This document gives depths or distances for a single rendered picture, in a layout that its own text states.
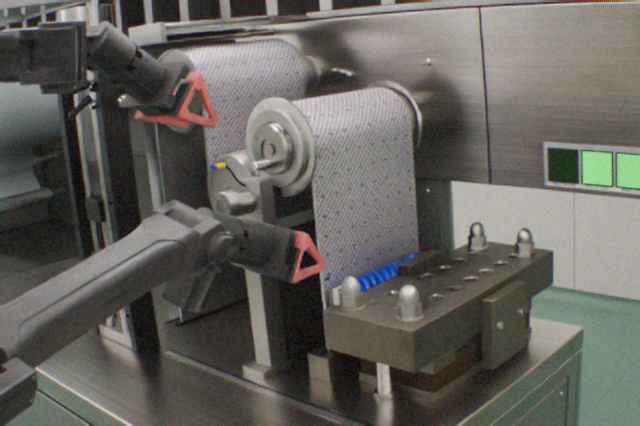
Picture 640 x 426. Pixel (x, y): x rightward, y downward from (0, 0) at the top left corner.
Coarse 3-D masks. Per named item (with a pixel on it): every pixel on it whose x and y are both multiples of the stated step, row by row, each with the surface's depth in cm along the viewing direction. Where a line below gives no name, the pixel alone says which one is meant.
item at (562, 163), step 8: (552, 152) 117; (560, 152) 116; (568, 152) 115; (576, 152) 114; (552, 160) 117; (560, 160) 116; (568, 160) 115; (576, 160) 114; (552, 168) 118; (560, 168) 117; (568, 168) 116; (576, 168) 115; (552, 176) 118; (560, 176) 117; (568, 176) 116; (576, 176) 115
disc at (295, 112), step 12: (264, 108) 113; (288, 108) 110; (252, 120) 116; (300, 120) 109; (312, 132) 108; (312, 144) 108; (312, 156) 109; (312, 168) 109; (300, 180) 111; (276, 192) 116; (288, 192) 114; (300, 192) 112
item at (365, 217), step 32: (384, 160) 121; (320, 192) 111; (352, 192) 116; (384, 192) 122; (320, 224) 112; (352, 224) 117; (384, 224) 123; (416, 224) 129; (352, 256) 118; (384, 256) 124
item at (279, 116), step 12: (276, 108) 111; (264, 120) 113; (276, 120) 111; (288, 120) 109; (252, 132) 115; (288, 132) 110; (300, 132) 109; (300, 144) 109; (252, 156) 116; (300, 156) 109; (300, 168) 110; (276, 180) 114; (288, 180) 112
